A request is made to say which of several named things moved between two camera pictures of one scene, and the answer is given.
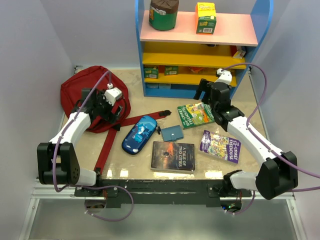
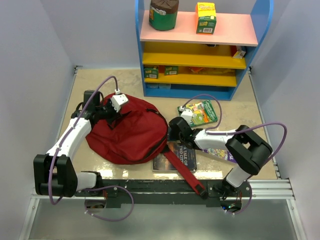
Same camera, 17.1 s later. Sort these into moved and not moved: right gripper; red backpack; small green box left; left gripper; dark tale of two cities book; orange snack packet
Moved: right gripper; red backpack
Not moved: dark tale of two cities book; small green box left; orange snack packet; left gripper
